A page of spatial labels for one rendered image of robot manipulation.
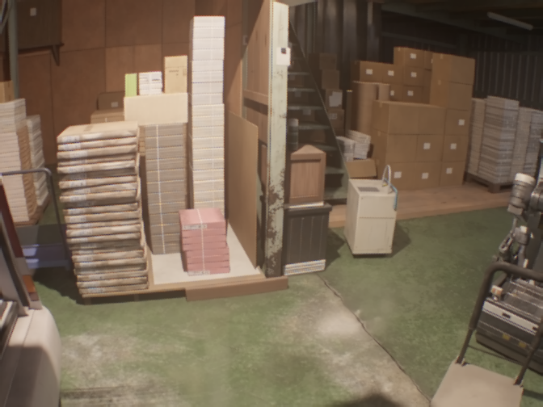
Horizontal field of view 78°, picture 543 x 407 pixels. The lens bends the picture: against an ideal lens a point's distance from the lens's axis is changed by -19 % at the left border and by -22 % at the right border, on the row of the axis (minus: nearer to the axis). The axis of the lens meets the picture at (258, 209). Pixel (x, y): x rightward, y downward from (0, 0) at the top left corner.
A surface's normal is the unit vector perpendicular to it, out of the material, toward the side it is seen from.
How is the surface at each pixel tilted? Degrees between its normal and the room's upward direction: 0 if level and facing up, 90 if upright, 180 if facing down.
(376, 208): 90
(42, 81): 90
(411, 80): 90
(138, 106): 91
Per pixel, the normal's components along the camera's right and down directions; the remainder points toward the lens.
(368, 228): 0.00, 0.36
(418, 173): 0.30, 0.34
